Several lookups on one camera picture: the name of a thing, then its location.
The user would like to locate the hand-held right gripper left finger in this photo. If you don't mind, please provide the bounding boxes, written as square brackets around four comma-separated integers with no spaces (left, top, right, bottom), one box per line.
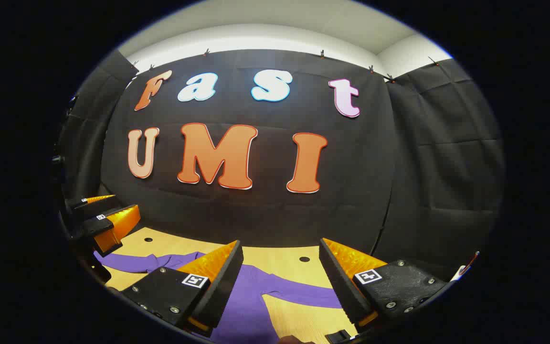
[120,240,244,333]

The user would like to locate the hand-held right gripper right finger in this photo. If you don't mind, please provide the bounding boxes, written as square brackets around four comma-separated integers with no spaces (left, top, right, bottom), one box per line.
[319,238,447,330]

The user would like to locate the purple shirt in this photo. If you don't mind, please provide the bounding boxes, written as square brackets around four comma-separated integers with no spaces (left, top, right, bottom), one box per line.
[94,251,342,344]

